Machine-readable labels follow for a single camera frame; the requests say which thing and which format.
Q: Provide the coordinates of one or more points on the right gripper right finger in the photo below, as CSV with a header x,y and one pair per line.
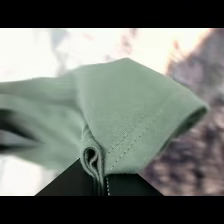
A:
x,y
133,185

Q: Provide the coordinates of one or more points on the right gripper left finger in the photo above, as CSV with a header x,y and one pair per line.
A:
x,y
73,181

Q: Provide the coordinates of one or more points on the grey-green T-shirt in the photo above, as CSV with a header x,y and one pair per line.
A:
x,y
133,113

